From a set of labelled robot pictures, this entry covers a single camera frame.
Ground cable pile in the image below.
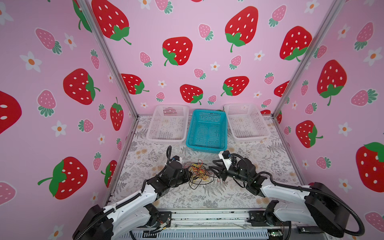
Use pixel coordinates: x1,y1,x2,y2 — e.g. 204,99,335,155
182,161,217,190

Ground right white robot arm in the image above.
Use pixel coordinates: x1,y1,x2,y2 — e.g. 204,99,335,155
209,159,365,238

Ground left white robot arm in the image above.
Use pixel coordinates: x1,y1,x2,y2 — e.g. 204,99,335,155
73,161,192,240

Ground teal plastic basket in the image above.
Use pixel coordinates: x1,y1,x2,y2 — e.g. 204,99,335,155
186,110,228,154

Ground right white plastic basket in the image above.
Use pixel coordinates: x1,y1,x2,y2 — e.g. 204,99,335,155
224,103,271,143

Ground white plastic basket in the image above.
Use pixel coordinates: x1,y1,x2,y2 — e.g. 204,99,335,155
224,103,271,143
147,105,189,144

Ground left white plastic basket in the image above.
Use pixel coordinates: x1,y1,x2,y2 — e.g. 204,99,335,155
147,105,189,144

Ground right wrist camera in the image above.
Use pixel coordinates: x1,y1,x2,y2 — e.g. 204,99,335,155
219,150,232,169

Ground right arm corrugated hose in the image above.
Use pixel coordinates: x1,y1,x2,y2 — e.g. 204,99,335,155
230,152,366,237

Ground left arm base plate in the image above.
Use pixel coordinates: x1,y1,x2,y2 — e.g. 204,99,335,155
142,211,172,229

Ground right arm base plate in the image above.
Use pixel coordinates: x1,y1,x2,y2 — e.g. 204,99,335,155
247,211,285,227

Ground aluminium front rail frame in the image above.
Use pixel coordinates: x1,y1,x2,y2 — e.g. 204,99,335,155
89,208,334,240

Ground black device on rail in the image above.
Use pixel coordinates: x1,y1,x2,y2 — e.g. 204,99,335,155
297,226,324,235

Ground right corner aluminium post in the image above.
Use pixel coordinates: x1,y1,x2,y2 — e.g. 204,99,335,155
271,0,345,120

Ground corner aluminium post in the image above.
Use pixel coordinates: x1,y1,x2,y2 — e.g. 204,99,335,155
78,0,139,120
271,0,345,120

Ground left corner aluminium post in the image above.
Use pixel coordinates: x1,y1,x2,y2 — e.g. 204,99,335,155
78,0,139,120

